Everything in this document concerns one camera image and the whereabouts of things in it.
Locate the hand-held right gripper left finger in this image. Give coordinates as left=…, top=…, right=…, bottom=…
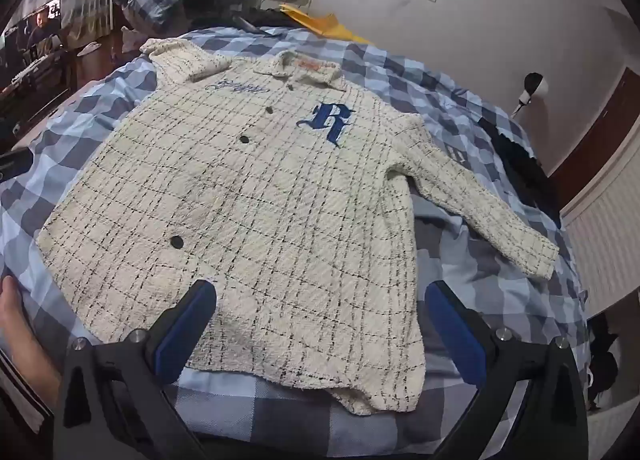
left=60, top=280, right=218, bottom=460

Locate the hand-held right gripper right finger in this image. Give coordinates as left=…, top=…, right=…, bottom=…
left=425, top=280, right=591, bottom=460

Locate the cream plaid jacket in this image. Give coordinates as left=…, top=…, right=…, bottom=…
left=36, top=37, right=561, bottom=416

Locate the person's left forearm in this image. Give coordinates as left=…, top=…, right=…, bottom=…
left=0, top=275, right=63, bottom=386

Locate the dark clothes pile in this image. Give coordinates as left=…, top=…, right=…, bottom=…
left=480, top=115, right=561, bottom=228

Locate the blue checked blanket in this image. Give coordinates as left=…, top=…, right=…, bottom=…
left=0, top=25, right=591, bottom=460

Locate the computer monitor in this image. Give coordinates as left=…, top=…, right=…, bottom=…
left=0, top=0, right=68, bottom=86

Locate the dark flat booklet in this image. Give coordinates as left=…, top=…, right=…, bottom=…
left=0, top=350, right=55, bottom=436

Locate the white cabinet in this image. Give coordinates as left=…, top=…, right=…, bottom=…
left=560, top=175, right=640, bottom=321

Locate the brown wooden door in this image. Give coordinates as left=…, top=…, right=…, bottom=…
left=547, top=67, right=640, bottom=213

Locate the yellow cloth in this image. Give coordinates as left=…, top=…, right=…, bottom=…
left=280, top=2, right=373, bottom=45

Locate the white security camera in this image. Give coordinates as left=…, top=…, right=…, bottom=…
left=511, top=72, right=550, bottom=116

